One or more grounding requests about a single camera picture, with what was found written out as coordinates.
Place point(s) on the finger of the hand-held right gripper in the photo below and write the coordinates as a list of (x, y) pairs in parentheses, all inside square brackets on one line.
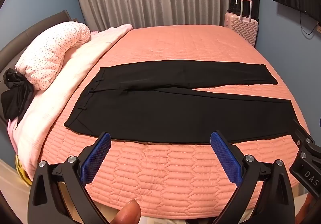
[(302, 133)]

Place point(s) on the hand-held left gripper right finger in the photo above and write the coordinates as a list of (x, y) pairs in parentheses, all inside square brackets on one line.
[(225, 153)]

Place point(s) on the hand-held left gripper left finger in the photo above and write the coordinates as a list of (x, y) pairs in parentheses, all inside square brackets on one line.
[(98, 153)]

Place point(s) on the black pants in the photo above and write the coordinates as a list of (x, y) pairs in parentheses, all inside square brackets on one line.
[(150, 113)]

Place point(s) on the person's left hand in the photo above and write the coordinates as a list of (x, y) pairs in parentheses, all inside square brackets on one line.
[(128, 212)]

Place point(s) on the yellow item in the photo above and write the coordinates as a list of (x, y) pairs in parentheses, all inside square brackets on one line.
[(21, 171)]

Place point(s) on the light pink blanket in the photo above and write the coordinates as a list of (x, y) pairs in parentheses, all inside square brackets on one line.
[(75, 68)]

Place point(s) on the black cloth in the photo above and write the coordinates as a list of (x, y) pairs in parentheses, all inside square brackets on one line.
[(15, 103)]

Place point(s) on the floral pink pillow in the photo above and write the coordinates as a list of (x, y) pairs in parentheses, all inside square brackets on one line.
[(50, 48)]

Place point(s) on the pink suitcase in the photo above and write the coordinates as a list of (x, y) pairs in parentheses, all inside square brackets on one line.
[(242, 29)]

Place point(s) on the pink quilted bedspread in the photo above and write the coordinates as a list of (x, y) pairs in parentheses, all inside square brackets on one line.
[(175, 43)]

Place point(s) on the grey headboard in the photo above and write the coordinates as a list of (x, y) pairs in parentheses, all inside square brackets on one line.
[(37, 23)]

